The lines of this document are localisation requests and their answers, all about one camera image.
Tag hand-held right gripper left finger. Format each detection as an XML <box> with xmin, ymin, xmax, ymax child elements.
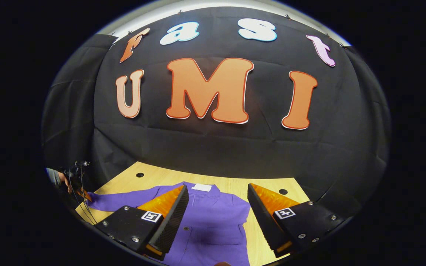
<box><xmin>95</xmin><ymin>184</ymin><xmax>190</xmax><ymax>261</ymax></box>

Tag thin black gripper cables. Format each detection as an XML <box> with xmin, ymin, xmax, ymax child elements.
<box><xmin>68</xmin><ymin>168</ymin><xmax>98</xmax><ymax>225</ymax></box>

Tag black backdrop cloth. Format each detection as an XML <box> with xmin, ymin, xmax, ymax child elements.
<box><xmin>41</xmin><ymin>6</ymin><xmax>391</xmax><ymax>222</ymax></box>

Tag purple shirt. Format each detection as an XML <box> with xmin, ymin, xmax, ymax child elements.
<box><xmin>86</xmin><ymin>181</ymin><xmax>251</xmax><ymax>266</ymax></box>

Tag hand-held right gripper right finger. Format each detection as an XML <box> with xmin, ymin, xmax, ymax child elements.
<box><xmin>247</xmin><ymin>183</ymin><xmax>346</xmax><ymax>258</ymax></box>

